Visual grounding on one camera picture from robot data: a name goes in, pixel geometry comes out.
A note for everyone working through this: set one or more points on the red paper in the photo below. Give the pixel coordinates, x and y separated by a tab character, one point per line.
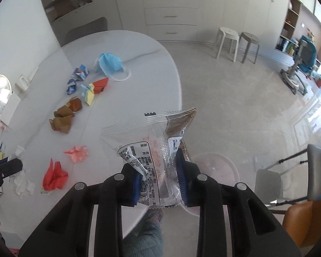
54	178
100	84

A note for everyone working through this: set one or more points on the yellow and blue paper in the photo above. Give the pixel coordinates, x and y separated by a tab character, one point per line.
87	94

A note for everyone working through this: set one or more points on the orange leather chair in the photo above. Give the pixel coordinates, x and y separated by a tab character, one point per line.
307	219

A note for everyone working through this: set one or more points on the white stool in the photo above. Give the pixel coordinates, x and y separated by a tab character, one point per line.
227	33

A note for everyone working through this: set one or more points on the small yellow paper notes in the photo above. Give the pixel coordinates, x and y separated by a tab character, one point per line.
1	150

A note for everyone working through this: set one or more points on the pink paper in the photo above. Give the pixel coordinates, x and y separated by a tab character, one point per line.
76	153

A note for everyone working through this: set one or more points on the patterned slipper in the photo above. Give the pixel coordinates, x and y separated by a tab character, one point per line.
155	214

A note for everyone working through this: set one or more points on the cream cabinet with niche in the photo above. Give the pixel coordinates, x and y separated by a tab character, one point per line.
69	2

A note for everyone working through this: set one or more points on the blue seat on wheeled stand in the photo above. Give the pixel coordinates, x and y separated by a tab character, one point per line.
306	56

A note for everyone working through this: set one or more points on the person's quilted trouser leg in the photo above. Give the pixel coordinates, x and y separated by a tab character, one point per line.
141	242

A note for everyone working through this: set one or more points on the grey chair with black frame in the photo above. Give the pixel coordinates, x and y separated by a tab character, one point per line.
267	182

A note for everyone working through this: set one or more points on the white plastic strip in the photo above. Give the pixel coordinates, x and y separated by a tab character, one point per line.
33	74

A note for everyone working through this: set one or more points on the blue wrapper with orange print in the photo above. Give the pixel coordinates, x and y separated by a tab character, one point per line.
81	72

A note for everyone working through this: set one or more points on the large brown wrapper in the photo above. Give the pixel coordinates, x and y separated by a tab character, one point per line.
61	120

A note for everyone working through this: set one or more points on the grey stool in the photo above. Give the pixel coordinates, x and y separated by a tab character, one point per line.
250	37

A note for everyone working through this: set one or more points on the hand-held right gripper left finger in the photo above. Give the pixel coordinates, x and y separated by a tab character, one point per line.
137	187

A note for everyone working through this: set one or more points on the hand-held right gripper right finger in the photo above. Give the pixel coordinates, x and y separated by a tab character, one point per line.
181	176

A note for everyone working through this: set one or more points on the clear plastic food wrapper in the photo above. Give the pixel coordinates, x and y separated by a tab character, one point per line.
149	139

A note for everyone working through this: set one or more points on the translucent plastic bin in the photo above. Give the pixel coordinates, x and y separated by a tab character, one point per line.
216	166

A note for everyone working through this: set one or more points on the blue face mask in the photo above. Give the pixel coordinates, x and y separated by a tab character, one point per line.
109	63

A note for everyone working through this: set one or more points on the white card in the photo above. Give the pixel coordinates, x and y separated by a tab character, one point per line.
12	107

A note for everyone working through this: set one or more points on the cream tall cabinet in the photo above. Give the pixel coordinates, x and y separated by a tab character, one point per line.
256	8

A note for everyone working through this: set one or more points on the white tissue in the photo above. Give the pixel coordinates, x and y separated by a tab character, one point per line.
20	151
22	186

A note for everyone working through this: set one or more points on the open wooden shelf unit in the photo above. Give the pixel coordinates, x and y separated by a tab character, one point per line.
287	24

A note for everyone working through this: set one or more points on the small brown wrapper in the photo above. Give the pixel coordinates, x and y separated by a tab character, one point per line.
75	104

